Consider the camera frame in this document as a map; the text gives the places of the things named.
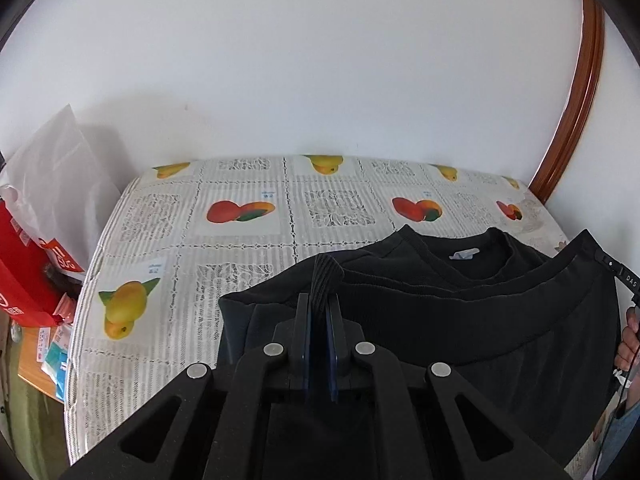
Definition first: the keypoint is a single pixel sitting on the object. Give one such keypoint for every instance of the red shopping bag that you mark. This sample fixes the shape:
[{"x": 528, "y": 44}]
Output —
[{"x": 20, "y": 270}]

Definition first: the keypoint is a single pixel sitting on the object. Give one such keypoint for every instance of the fruit print tablecloth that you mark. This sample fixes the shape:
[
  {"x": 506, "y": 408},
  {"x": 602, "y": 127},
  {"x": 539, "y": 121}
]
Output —
[{"x": 250, "y": 260}]

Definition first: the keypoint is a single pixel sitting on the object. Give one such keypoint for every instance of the white plastic bag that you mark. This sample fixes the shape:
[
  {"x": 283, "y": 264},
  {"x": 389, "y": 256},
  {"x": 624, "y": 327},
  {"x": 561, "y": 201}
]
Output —
[{"x": 60, "y": 185}]

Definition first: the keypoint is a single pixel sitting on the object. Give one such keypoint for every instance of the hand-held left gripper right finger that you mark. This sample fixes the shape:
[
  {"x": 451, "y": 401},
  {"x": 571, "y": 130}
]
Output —
[{"x": 331, "y": 355}]

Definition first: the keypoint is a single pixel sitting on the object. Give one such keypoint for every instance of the blue white packet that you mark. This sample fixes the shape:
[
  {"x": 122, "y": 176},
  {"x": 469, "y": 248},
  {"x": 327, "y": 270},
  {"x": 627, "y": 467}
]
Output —
[{"x": 56, "y": 365}]

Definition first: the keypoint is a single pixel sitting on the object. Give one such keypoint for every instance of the person's right hand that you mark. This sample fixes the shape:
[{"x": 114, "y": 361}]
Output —
[{"x": 629, "y": 347}]

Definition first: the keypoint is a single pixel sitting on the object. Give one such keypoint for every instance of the person's blue jeans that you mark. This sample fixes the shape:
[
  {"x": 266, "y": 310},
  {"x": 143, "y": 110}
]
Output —
[{"x": 622, "y": 440}]

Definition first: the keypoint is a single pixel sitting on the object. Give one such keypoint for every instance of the black sweatshirt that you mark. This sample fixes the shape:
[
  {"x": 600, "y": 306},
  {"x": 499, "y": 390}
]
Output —
[{"x": 450, "y": 320}]

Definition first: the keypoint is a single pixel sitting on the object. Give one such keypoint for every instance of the small white red bag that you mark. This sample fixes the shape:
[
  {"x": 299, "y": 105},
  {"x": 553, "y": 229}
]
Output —
[{"x": 62, "y": 260}]

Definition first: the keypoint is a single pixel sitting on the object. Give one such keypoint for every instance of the brown wooden door frame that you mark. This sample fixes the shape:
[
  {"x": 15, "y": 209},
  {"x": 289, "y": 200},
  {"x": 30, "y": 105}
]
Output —
[{"x": 575, "y": 110}]

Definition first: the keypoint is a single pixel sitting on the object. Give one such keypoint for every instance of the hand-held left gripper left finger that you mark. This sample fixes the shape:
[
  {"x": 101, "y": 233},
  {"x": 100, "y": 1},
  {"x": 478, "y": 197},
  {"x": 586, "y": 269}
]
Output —
[{"x": 307, "y": 355}]

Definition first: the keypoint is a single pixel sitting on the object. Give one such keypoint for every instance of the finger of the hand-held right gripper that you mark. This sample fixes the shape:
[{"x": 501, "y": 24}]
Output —
[{"x": 609, "y": 263}]

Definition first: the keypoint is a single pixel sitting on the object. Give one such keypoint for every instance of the green cloth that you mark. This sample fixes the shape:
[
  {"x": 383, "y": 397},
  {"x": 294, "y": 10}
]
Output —
[{"x": 35, "y": 425}]

